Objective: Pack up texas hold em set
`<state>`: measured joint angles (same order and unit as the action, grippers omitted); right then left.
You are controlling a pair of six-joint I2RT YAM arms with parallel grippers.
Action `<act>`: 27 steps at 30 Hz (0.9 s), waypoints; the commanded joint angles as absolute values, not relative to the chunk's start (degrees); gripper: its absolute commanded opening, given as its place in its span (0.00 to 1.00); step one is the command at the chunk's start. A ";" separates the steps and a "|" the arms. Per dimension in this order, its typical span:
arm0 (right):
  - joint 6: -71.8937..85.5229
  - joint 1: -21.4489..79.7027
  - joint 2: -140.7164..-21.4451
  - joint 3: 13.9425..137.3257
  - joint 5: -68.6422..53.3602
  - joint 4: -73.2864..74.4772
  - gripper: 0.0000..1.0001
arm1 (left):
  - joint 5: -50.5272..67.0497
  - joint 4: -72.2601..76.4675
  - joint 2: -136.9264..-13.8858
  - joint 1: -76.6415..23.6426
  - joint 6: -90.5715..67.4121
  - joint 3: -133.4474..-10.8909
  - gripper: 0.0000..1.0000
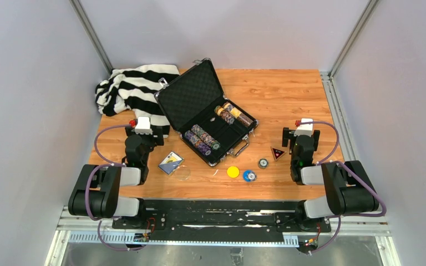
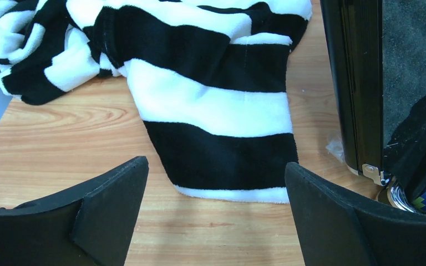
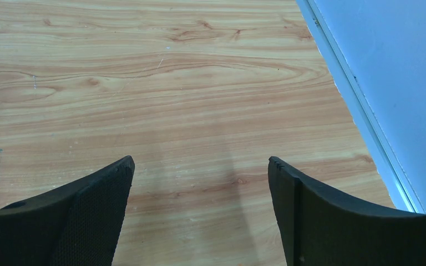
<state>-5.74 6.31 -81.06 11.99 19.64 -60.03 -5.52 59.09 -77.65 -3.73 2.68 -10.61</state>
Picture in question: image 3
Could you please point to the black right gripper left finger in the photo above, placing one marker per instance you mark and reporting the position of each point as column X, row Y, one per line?
column 75, row 224

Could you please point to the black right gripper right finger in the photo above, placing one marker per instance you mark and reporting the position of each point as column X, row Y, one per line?
column 321, row 225

